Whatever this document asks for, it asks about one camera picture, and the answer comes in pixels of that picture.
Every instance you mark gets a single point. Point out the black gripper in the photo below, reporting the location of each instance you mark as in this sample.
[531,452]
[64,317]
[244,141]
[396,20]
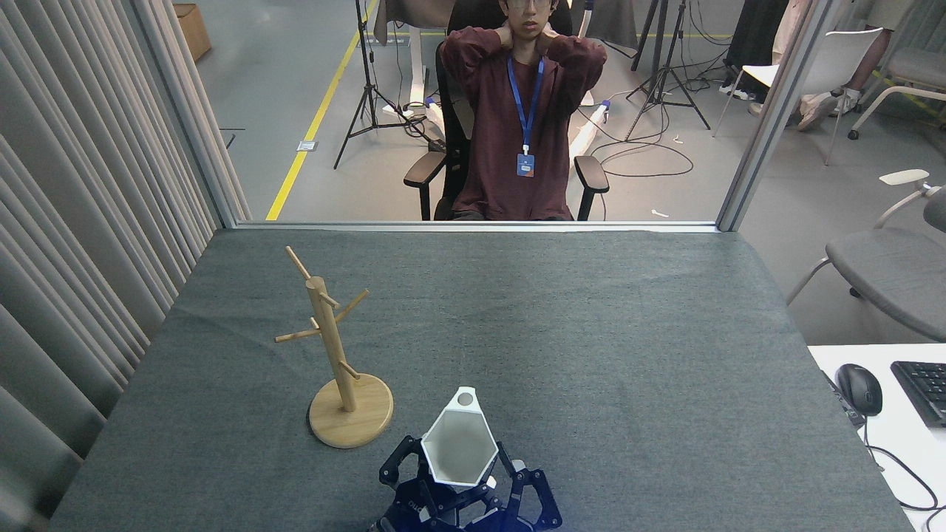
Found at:
[451,510]

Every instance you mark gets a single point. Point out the white hexagonal cup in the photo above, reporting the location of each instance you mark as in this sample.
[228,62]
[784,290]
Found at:
[458,443]

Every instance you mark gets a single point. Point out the wooden cup rack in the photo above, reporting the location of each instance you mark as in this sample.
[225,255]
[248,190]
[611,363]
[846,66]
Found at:
[351,423]

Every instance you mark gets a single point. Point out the person's right hand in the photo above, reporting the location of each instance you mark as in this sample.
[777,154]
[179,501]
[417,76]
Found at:
[506,33]

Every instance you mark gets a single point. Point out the person's left hand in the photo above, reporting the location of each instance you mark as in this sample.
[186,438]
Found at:
[553,29]

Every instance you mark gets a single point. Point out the black office chair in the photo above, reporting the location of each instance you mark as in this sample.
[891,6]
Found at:
[458,170]

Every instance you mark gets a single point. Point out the person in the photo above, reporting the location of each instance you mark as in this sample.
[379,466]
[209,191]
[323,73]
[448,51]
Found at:
[757,37]
[488,133]
[817,111]

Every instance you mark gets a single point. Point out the silver floor socket plate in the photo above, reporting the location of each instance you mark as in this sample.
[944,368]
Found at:
[307,145]

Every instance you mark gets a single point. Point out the black flat device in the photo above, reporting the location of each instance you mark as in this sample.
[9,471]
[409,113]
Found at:
[846,410]

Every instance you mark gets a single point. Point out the black computer mouse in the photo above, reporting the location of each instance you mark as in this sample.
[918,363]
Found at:
[859,389]

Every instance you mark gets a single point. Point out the white-legged desk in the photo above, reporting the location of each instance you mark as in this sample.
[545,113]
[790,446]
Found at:
[416,66]

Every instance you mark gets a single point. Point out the white desk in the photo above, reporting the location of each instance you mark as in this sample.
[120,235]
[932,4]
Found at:
[909,443]

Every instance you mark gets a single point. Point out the black tripod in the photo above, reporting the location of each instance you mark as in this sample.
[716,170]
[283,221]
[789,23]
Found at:
[669,59]
[363,44]

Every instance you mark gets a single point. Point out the black keyboard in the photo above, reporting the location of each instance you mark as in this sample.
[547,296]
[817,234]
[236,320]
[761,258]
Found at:
[924,391]

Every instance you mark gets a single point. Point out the black-framed glasses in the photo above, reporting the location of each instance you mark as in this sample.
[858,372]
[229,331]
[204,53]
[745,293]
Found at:
[529,4]

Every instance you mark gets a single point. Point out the pale grey curtain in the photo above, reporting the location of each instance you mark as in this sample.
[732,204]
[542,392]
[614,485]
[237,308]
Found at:
[74,185]

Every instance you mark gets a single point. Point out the cardboard box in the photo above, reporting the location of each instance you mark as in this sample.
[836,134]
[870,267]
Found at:
[194,29]

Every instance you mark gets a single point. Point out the silver table edge rail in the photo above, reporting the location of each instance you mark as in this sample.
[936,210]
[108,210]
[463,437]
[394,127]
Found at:
[517,225]

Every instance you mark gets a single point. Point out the silver post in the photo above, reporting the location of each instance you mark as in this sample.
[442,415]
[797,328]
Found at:
[188,111]
[768,125]

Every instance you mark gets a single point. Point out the grey chair with white frame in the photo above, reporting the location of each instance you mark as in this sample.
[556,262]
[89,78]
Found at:
[916,66]
[894,273]

